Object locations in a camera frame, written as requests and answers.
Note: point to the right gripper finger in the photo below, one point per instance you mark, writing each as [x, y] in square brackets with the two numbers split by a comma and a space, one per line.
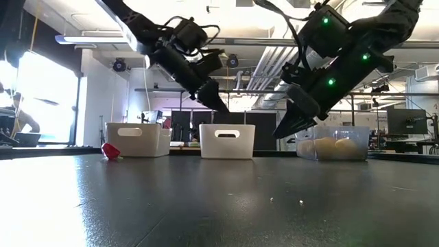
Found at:
[303, 129]
[303, 106]

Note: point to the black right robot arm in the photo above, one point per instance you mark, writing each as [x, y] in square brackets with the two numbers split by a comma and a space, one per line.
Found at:
[384, 20]

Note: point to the clear plastic bin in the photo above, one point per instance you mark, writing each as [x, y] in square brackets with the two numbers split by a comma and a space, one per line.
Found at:
[332, 132]

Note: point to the black partition panel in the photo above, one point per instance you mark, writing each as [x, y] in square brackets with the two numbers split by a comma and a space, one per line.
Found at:
[264, 118]

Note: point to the white plastic basket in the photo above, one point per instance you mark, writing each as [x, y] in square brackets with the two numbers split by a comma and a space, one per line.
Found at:
[144, 142]
[226, 147]

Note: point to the small desk monitor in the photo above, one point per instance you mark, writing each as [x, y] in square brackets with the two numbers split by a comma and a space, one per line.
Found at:
[152, 116]

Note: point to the dark computer monitor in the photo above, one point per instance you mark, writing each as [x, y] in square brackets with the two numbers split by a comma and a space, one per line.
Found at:
[406, 121]

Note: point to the white air conditioner unit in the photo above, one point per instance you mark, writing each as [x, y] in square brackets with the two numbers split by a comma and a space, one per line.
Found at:
[427, 72]

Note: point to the red bell pepper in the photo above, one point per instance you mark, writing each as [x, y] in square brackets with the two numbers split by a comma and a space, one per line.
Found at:
[110, 151]

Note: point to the person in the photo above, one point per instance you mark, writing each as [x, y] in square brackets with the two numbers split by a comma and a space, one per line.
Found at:
[29, 121]

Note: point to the dark laptop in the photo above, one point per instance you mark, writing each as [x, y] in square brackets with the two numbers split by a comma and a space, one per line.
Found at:
[27, 139]

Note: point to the silver ceiling duct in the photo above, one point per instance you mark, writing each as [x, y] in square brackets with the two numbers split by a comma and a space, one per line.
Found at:
[274, 99]

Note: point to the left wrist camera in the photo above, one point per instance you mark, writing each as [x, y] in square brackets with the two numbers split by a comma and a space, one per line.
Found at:
[209, 63]

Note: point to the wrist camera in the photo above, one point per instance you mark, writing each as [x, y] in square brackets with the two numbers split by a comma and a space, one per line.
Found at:
[295, 73]
[209, 63]

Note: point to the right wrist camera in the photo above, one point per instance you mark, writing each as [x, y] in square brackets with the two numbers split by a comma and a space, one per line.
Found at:
[295, 73]

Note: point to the black overhead camera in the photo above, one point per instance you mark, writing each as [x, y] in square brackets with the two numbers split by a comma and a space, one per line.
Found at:
[119, 65]
[232, 61]

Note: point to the black metal rack frame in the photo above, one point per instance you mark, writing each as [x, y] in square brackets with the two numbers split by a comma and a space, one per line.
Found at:
[254, 91]

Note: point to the metal overhead frame bar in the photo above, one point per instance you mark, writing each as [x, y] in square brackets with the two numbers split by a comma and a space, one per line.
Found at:
[254, 42]

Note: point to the black window post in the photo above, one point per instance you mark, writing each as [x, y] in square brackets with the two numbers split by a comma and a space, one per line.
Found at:
[75, 113]

